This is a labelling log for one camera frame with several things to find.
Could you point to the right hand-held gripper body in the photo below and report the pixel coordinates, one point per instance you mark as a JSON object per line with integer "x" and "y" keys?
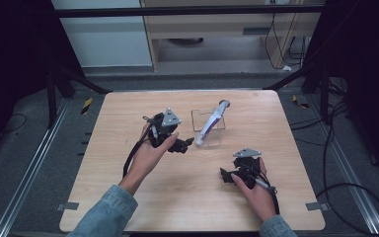
{"x": 246, "y": 166}

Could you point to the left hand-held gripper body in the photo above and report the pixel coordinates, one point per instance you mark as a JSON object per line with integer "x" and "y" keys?
{"x": 160, "y": 130}

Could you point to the purple and white toothpaste tube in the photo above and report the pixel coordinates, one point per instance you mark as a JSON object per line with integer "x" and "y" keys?
{"x": 210, "y": 125}

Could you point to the clear plastic container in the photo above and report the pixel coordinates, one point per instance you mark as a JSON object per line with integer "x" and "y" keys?
{"x": 217, "y": 138}

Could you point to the person's right hand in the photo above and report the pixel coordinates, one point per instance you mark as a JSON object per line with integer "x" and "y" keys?
{"x": 257, "y": 197}

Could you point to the person's left hand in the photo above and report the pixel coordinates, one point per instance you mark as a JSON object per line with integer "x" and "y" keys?
{"x": 146, "y": 161}

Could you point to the dark round table cap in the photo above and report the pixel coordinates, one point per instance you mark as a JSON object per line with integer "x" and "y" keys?
{"x": 221, "y": 101}

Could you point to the yellow and black tape strip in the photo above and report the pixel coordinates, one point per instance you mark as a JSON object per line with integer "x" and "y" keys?
{"x": 86, "y": 106}
{"x": 299, "y": 102}

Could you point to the white cabinet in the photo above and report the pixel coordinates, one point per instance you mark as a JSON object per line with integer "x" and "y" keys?
{"x": 107, "y": 39}

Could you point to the black metal stand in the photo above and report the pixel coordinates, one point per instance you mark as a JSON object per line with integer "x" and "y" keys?
{"x": 324, "y": 95}
{"x": 52, "y": 98}

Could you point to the white plug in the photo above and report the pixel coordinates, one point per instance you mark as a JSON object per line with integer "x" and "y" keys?
{"x": 287, "y": 68}

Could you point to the light wooden desk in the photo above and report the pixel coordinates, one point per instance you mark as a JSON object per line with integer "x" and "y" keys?
{"x": 210, "y": 24}

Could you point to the dark curtain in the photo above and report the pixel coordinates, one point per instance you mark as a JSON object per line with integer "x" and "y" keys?
{"x": 368, "y": 82}
{"x": 10, "y": 65}

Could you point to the grey table bracket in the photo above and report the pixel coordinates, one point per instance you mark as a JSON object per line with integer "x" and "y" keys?
{"x": 316, "y": 206}
{"x": 67, "y": 206}

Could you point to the aluminium floor rail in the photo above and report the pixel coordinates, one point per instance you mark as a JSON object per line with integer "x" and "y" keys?
{"x": 352, "y": 184}
{"x": 29, "y": 171}

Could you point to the black horizontal frame bar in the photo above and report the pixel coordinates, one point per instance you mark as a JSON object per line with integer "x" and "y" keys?
{"x": 177, "y": 11}

